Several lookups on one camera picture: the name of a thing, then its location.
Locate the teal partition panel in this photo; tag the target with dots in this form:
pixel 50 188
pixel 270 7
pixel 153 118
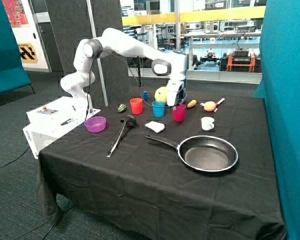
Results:
pixel 280 88

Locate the white folded cloth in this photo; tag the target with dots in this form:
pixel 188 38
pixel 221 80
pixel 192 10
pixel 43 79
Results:
pixel 155 126

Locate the yellow melon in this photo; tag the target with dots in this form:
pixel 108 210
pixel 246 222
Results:
pixel 161 94

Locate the green toy pepper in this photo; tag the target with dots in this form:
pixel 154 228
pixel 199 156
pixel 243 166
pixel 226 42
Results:
pixel 122 108

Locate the orange-red plastic cup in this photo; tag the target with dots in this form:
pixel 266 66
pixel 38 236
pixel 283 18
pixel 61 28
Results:
pixel 136 105

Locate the white robot control box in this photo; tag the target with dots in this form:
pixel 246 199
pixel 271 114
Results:
pixel 53 120

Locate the blue plastic cup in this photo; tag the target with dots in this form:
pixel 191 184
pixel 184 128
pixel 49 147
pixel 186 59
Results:
pixel 158 107

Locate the white mug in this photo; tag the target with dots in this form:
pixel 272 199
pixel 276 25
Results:
pixel 207 123

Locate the black frying pan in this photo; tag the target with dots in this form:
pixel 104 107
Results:
pixel 203 152

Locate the black ladle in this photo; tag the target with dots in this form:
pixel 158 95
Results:
pixel 127 120

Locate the red white marker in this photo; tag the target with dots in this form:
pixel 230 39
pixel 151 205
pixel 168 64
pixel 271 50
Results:
pixel 218 103

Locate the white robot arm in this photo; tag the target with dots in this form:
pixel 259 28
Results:
pixel 172 64

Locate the purple plastic bowl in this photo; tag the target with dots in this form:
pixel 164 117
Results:
pixel 95 124

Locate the pink plastic cup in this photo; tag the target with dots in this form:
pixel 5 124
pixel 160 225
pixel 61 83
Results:
pixel 179 112

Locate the orange toy fruit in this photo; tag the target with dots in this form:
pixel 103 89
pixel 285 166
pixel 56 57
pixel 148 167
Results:
pixel 209 106

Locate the black tablecloth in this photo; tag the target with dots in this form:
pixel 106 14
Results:
pixel 145 187

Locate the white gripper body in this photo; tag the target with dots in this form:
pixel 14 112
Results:
pixel 176 92

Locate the small blue bottle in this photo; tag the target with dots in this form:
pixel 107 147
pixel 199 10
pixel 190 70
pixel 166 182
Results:
pixel 145 95

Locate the teal sofa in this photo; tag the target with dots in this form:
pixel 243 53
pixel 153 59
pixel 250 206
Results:
pixel 12 74

